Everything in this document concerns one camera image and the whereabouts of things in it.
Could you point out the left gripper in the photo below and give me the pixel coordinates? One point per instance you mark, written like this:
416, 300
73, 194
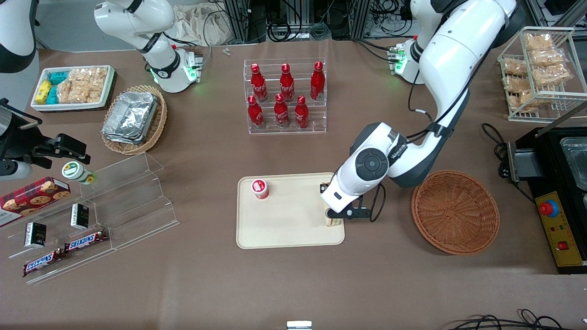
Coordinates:
324, 188

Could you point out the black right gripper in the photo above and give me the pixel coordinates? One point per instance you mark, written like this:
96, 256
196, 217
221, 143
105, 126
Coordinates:
19, 139

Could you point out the triangular sandwich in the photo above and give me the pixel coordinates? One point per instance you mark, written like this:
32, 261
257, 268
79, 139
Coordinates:
334, 223

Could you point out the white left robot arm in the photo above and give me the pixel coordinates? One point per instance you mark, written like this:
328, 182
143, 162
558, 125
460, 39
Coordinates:
458, 46

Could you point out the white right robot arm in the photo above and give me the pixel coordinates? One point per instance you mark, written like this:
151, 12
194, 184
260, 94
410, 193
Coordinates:
137, 23

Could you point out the white rectangular snack tray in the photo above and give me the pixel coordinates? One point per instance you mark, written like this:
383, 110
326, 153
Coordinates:
69, 106

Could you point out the beige plastic serving tray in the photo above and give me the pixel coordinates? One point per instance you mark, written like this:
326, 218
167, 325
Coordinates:
284, 224

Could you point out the aluminium foil tray stack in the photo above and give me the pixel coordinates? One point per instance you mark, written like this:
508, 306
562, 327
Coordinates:
130, 117

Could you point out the light oval wicker basket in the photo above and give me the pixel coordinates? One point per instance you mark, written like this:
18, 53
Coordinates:
158, 123

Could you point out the brown round wicker basket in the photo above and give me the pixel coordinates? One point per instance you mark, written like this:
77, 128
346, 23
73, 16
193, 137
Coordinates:
454, 213

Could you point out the green lidded white cup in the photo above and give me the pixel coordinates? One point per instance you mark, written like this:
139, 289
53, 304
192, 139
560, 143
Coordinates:
73, 171

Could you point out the rice cracker pack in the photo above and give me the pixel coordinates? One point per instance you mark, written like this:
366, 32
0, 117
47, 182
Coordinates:
98, 85
81, 87
65, 91

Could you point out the teal snack box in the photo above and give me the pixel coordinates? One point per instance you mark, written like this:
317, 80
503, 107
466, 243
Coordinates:
58, 77
52, 95

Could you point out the red tartan cookie box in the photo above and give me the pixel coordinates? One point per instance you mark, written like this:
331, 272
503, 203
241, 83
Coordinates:
32, 199

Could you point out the small black snack box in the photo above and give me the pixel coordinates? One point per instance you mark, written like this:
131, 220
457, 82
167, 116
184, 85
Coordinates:
80, 216
35, 234

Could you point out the yellow snack box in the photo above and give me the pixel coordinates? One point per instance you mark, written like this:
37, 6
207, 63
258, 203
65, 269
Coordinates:
43, 91

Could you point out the clear acrylic stepped shelf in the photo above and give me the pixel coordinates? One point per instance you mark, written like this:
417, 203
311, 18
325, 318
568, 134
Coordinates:
137, 201

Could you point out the red lidded yogurt cup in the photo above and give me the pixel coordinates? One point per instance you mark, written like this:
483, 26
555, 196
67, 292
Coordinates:
259, 188

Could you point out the clear acrylic bottle rack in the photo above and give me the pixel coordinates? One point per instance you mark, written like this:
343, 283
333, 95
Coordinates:
316, 117

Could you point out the Snickers chocolate bar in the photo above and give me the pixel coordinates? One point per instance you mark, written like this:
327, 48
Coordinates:
43, 262
87, 241

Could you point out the red cola bottle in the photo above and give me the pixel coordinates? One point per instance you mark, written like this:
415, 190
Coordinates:
255, 114
258, 85
301, 114
317, 82
287, 85
281, 113

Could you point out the small white box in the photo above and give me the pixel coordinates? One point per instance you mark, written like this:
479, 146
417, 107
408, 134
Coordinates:
299, 325

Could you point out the beige crumpled cloth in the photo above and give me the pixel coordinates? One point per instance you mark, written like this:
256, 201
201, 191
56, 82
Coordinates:
197, 23

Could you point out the bagged fried snack pack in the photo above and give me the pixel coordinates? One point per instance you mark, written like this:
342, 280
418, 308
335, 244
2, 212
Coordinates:
514, 84
520, 101
514, 67
548, 57
539, 42
552, 74

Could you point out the black countertop appliance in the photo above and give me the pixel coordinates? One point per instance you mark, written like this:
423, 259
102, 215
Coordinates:
548, 165

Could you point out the yellow emergency stop box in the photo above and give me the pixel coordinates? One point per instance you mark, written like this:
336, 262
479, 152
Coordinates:
564, 243

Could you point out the steel pan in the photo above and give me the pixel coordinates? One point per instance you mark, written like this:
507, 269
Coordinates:
575, 160

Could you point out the aluminium extrusion frame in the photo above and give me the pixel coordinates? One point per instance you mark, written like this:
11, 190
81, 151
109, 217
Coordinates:
360, 18
236, 20

